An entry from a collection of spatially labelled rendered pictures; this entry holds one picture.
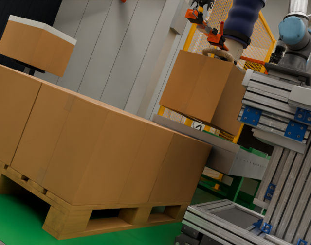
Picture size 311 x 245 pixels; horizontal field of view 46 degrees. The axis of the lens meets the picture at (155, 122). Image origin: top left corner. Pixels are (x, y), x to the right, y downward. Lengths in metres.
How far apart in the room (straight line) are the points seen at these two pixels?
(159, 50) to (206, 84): 1.43
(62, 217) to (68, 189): 0.11
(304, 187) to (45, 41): 2.57
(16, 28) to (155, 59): 1.38
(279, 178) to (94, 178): 1.02
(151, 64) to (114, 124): 2.28
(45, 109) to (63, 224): 0.49
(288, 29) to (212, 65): 0.67
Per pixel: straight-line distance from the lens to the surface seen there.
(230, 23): 2.67
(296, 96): 1.80
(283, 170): 2.07
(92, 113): 1.46
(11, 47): 3.87
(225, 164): 2.49
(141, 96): 3.67
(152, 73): 3.68
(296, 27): 1.88
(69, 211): 1.49
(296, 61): 1.97
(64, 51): 3.75
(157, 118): 2.74
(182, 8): 3.79
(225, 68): 2.35
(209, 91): 2.35
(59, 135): 1.55
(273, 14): 12.41
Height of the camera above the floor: 0.57
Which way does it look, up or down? 1 degrees down
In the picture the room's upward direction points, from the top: 21 degrees clockwise
